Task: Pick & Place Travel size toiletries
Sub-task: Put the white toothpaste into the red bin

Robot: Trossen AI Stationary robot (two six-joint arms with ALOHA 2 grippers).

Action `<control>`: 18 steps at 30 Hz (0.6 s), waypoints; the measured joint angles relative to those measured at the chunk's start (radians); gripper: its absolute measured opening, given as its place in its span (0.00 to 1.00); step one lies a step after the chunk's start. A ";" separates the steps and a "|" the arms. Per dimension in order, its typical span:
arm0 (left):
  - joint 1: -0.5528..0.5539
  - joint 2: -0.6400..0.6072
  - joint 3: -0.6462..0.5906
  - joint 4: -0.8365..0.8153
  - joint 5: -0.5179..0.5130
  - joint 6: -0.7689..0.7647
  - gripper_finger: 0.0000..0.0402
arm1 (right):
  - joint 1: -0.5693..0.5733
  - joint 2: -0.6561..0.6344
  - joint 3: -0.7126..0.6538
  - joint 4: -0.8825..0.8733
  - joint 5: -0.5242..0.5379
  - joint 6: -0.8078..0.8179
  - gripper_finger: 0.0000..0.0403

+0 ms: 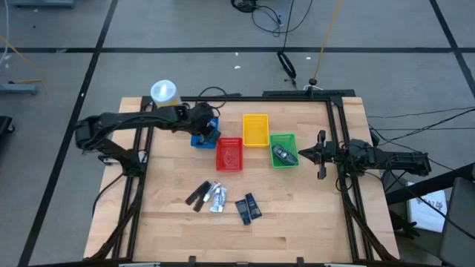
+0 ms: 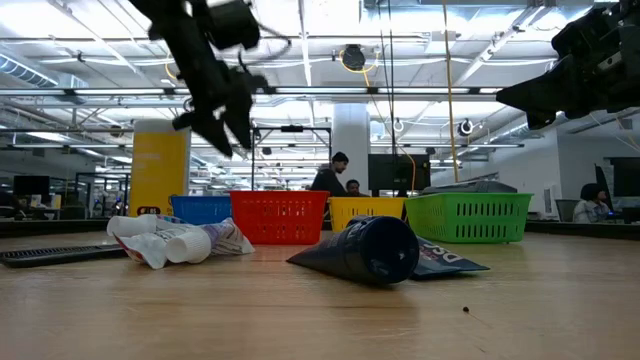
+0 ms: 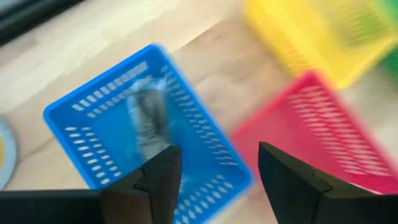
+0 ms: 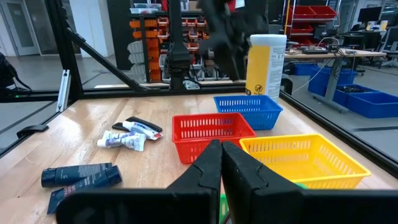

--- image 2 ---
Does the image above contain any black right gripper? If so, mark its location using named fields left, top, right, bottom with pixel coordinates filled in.
left=496, top=5, right=640, bottom=131

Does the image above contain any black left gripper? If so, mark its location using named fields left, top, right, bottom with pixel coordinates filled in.
left=167, top=19, right=272, bottom=157

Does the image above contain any dark grey plastic bottle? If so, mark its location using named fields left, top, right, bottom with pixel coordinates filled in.
left=464, top=180, right=519, bottom=196
left=422, top=184, right=474, bottom=196

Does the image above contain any white toothpaste tube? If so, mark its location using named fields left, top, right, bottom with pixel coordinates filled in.
left=114, top=232, right=170, bottom=271
left=106, top=214, right=189, bottom=238
left=164, top=218, right=255, bottom=265

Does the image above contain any dark blue cosmetic tube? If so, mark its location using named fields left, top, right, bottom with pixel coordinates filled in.
left=412, top=236, right=491, bottom=280
left=287, top=215, right=421, bottom=287

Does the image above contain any black plastic comb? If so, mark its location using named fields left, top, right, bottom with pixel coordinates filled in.
left=0, top=243, right=129, bottom=269

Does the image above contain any yellow and white pillar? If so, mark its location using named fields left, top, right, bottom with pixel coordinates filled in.
left=130, top=118, right=192, bottom=218

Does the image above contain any blue plastic basket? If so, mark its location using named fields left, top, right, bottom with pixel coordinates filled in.
left=169, top=194, right=234, bottom=226

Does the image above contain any black monitor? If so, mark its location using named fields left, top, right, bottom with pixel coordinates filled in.
left=602, top=157, right=640, bottom=197
left=368, top=153, right=432, bottom=192
left=13, top=175, right=51, bottom=196

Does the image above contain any red plastic basket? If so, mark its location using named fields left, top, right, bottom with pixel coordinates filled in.
left=228, top=190, right=331, bottom=246

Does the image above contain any person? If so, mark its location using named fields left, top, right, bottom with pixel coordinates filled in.
left=309, top=151, right=350, bottom=198
left=344, top=178, right=370, bottom=198
left=573, top=182, right=612, bottom=224

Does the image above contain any white square column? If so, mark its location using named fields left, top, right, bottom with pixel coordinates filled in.
left=331, top=103, right=371, bottom=197

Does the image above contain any green plastic basket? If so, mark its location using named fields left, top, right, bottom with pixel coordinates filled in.
left=404, top=192, right=535, bottom=245

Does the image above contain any yellow plastic basket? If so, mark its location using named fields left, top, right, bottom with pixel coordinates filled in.
left=328, top=196, right=407, bottom=235

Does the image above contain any silver ventilation duct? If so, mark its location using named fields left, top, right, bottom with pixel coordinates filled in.
left=489, top=107, right=606, bottom=146

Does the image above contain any black metal rig frame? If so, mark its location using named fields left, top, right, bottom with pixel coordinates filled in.
left=250, top=125, right=333, bottom=192

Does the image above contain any yellow hanging rope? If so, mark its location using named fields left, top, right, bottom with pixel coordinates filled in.
left=441, top=0, right=460, bottom=194

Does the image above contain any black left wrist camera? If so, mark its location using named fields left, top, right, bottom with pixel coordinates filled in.
left=207, top=0, right=262, bottom=51

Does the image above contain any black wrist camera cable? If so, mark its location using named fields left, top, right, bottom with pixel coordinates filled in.
left=239, top=22, right=294, bottom=69

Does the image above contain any black hanging cable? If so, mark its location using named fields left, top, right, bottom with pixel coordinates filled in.
left=388, top=0, right=396, bottom=156

